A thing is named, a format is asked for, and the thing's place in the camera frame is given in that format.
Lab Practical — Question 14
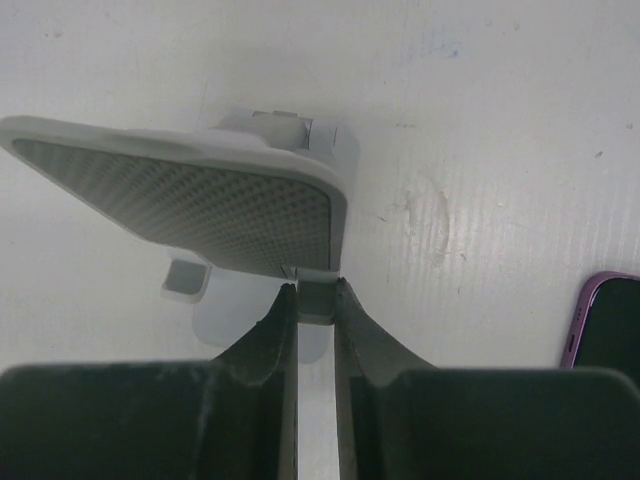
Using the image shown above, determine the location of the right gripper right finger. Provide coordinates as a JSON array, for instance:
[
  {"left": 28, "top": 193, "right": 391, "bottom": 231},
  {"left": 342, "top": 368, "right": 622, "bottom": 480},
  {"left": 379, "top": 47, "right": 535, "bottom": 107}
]
[{"left": 334, "top": 280, "right": 639, "bottom": 479}]

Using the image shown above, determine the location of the silver folding phone stand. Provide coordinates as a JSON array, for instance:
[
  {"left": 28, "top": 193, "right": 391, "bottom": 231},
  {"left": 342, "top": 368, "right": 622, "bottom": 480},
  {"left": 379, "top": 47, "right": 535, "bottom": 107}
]
[{"left": 1, "top": 110, "right": 358, "bottom": 363}]

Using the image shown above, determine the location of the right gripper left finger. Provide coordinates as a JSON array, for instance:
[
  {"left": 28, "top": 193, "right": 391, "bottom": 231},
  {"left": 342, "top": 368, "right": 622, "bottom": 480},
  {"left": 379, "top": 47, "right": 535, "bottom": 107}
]
[{"left": 1, "top": 284, "right": 298, "bottom": 479}]

